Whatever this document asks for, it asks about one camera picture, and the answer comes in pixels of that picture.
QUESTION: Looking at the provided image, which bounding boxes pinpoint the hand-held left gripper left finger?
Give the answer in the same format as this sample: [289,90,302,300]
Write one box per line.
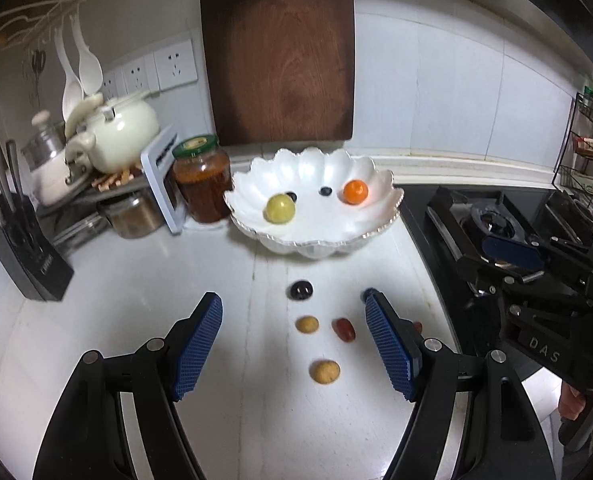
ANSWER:
[31,291,224,480]

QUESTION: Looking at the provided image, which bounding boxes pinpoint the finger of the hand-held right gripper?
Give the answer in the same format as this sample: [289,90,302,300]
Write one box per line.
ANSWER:
[481,235,593,282]
[455,254,533,307]

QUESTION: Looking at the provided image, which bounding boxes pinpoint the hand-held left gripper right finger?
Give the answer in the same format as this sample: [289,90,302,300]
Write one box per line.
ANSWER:
[361,287,565,480]

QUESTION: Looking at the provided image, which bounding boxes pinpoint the white scalloped bowl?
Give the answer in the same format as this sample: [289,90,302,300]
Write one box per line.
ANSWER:
[223,147,405,261]

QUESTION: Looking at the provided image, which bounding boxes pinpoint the orange mandarin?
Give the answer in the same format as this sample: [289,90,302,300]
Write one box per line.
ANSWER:
[343,179,369,206]

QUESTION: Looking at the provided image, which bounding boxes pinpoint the person's right hand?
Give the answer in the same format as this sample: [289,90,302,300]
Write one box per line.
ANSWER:
[558,386,586,423]

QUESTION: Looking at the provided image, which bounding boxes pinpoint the black glass gas hob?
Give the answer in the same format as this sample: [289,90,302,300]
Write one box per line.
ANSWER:
[399,184,593,381]

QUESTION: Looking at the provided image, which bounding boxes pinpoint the black burner grate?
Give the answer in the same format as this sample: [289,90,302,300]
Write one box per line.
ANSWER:
[534,190,593,246]
[425,186,542,291]

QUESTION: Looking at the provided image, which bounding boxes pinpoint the small steel pot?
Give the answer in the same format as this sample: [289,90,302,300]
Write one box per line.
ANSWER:
[98,191,167,240]

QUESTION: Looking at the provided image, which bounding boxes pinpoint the white plastic stand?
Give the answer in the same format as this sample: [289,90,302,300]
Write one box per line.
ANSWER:
[140,125,187,235]

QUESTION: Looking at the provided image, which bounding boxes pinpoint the glass jar of sauce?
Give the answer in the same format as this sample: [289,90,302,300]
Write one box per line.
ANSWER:
[171,134,233,224]

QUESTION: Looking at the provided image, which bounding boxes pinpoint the steel pot shelf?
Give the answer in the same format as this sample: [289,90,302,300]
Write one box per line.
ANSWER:
[36,165,177,251]

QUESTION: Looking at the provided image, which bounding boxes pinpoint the wooden trivet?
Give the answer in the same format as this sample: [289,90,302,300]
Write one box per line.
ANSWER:
[94,167,142,191]

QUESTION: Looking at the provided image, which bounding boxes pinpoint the black knife block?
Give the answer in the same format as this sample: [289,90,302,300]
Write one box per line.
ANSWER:
[0,195,74,302]

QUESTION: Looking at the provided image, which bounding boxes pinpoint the cream ceramic pot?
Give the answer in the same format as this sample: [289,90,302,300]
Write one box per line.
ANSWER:
[84,92,160,174]

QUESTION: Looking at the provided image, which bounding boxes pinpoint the steel pot with glass lid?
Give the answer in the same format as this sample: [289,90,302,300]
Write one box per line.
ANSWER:
[21,110,70,173]

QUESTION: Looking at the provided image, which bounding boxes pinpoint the white ladle spoon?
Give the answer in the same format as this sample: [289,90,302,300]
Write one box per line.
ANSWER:
[54,27,84,121]

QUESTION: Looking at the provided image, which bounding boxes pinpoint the white rice paddle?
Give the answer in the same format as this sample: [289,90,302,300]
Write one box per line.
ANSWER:
[69,15,104,98]

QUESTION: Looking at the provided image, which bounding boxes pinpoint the brown wooden cutting board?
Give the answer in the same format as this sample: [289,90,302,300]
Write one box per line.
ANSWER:
[199,0,355,147]

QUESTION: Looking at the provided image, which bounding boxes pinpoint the black kitchen scissors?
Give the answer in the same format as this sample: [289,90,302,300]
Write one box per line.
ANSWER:
[29,47,47,106]

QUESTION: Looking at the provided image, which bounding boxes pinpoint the black wire spice rack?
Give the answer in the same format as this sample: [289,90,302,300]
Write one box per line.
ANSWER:
[551,85,593,198]

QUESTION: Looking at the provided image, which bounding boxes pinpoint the white pot with handle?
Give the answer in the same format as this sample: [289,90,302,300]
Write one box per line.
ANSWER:
[26,132,97,207]

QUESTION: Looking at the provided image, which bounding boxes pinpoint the black handled knife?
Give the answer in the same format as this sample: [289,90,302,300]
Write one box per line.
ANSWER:
[6,140,25,196]
[0,142,13,206]

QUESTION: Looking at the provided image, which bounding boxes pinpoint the white wall socket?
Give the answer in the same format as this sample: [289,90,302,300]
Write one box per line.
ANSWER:
[155,37,198,92]
[99,71,127,101]
[123,55,160,96]

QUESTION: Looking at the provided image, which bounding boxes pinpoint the white wire wall rack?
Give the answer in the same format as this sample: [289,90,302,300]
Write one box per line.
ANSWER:
[0,0,84,63]

